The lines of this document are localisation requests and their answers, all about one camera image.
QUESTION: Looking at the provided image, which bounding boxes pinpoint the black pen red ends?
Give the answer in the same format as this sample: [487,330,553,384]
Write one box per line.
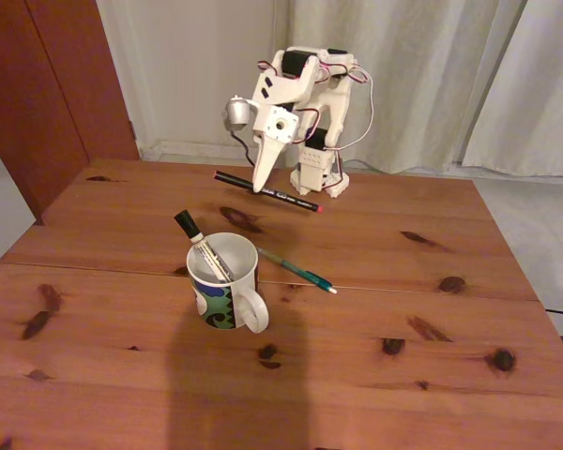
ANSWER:
[212,169,325,214]

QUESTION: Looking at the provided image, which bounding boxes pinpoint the white marker black cap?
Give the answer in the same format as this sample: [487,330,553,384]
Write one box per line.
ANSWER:
[173,209,236,284]

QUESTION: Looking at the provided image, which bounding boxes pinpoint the white baseboard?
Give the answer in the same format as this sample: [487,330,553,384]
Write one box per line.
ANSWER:
[138,138,264,163]

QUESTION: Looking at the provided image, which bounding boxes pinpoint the teal green pen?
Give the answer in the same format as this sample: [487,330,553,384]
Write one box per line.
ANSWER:
[256,247,338,295]

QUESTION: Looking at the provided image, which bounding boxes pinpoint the white mug blue green pattern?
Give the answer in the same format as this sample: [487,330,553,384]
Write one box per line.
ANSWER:
[186,232,270,335]

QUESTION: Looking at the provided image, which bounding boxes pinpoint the white curtain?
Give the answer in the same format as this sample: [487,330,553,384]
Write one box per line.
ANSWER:
[281,0,531,173]
[464,0,563,177]

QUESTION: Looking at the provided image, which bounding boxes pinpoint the brown wooden door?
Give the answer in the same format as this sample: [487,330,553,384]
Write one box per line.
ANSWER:
[0,0,140,226]

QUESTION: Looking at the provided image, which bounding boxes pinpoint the black camera cable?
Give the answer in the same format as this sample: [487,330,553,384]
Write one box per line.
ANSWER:
[229,128,257,168]

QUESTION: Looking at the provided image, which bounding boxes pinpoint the silver camera box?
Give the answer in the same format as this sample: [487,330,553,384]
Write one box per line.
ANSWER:
[221,95,255,133]

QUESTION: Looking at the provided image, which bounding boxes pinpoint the thin servo wire loop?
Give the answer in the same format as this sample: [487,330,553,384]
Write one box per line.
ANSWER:
[327,65,375,152]

